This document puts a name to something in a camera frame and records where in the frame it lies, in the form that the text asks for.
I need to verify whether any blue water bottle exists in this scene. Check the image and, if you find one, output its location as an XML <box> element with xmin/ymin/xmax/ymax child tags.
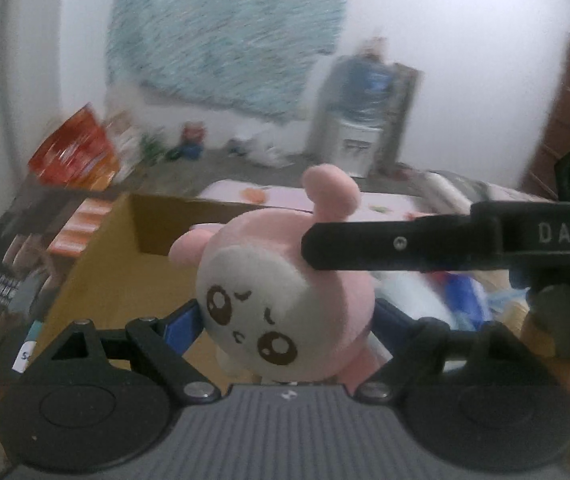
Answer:
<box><xmin>337</xmin><ymin>52</ymin><xmax>396</xmax><ymax>126</ymax></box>

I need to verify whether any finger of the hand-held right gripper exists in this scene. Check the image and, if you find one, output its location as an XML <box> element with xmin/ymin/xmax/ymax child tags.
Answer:
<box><xmin>301</xmin><ymin>214</ymin><xmax>476</xmax><ymax>274</ymax></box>

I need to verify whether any cardboard box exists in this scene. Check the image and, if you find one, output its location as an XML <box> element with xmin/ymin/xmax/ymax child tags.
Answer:
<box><xmin>35</xmin><ymin>193</ymin><xmax>316</xmax><ymax>391</ymax></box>

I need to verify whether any white water dispenser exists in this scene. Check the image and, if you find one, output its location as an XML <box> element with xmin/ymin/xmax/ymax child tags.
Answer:
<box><xmin>307</xmin><ymin>110</ymin><xmax>387</xmax><ymax>179</ymax></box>

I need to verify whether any rolled floral quilt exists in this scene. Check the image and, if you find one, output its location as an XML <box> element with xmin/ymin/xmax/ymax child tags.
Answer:
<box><xmin>415</xmin><ymin>170</ymin><xmax>556</xmax><ymax>218</ymax></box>

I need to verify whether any red snack bag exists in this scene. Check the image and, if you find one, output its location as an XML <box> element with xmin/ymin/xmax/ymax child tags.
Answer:
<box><xmin>27</xmin><ymin>102</ymin><xmax>120</xmax><ymax>191</ymax></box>

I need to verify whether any pink plush toy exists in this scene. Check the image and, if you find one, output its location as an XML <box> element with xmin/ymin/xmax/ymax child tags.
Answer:
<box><xmin>169</xmin><ymin>165</ymin><xmax>396</xmax><ymax>392</ymax></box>

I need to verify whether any teal floral wall cloth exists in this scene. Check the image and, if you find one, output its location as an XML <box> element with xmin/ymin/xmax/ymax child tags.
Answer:
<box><xmin>105</xmin><ymin>0</ymin><xmax>357</xmax><ymax>124</ymax></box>

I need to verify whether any white plastic bag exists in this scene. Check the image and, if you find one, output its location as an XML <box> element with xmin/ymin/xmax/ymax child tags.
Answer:
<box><xmin>372</xmin><ymin>272</ymin><xmax>453</xmax><ymax>327</ymax></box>

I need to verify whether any small red packet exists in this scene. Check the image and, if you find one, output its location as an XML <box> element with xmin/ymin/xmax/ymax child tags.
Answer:
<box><xmin>180</xmin><ymin>122</ymin><xmax>207</xmax><ymax>149</ymax></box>

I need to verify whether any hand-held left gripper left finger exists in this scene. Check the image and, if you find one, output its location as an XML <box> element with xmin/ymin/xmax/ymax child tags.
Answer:
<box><xmin>52</xmin><ymin>299</ymin><xmax>221</xmax><ymax>406</ymax></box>

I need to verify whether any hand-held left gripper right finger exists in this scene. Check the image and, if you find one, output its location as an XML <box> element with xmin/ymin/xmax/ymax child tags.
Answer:
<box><xmin>355</xmin><ymin>299</ymin><xmax>522</xmax><ymax>406</ymax></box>

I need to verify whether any black and orange carton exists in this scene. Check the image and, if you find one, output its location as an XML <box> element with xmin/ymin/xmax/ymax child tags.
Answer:
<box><xmin>0</xmin><ymin>180</ymin><xmax>116</xmax><ymax>377</ymax></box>

